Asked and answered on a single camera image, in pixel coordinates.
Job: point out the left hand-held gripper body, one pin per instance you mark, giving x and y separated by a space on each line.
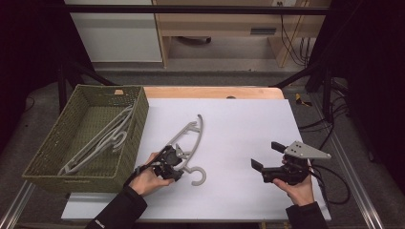
170 160

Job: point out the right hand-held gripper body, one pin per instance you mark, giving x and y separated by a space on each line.
302 151

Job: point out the green woven basket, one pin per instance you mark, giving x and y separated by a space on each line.
47 149

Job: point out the person's left hand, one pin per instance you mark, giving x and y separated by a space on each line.
146 183

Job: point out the person's right hand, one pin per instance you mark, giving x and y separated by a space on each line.
301 194

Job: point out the white table mat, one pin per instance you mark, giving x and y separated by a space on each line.
242 127

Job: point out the yellow and black tool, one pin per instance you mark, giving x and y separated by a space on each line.
299 100

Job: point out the black metal stand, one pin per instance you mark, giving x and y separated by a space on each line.
326 92
62 86

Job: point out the black curtain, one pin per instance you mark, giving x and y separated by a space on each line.
375 63
19 47

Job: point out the grey desk label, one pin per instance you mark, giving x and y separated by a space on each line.
262 31

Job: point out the white cabinet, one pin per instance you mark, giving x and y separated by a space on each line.
117 38

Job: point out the light wooden desk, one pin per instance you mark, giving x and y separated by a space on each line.
216 24

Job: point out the aluminium rail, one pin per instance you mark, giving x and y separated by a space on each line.
359 197
16 206

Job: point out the black horizontal frame bar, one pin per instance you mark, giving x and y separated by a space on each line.
191 9

